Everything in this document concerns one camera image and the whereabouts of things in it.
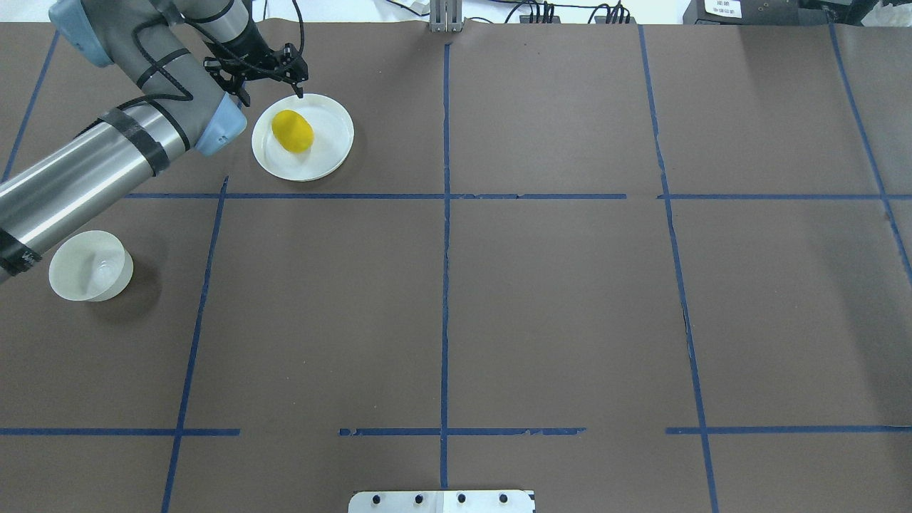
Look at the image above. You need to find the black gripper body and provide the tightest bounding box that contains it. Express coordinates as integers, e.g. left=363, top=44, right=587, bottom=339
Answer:
left=203, top=50, right=265, bottom=95

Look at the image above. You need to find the yellow lemon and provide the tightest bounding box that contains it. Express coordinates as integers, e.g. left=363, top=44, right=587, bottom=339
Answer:
left=271, top=110, right=315, bottom=155

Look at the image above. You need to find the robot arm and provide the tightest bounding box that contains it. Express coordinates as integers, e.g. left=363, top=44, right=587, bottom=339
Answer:
left=1, top=1, right=278, bottom=280

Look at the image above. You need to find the white plate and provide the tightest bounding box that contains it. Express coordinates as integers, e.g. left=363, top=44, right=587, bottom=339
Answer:
left=251, top=93, right=355, bottom=182

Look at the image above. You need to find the white bowl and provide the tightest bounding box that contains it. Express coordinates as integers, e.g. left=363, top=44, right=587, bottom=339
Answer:
left=48, top=230, right=135, bottom=302

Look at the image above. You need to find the black device with label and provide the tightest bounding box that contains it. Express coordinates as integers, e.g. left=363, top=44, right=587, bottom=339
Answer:
left=682, top=1, right=829, bottom=26

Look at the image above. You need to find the aluminium frame post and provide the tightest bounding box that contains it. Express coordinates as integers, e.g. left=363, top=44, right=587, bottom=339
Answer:
left=429, top=0, right=465, bottom=33

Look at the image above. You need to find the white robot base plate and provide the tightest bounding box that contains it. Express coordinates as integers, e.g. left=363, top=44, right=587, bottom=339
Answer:
left=348, top=489, right=537, bottom=512

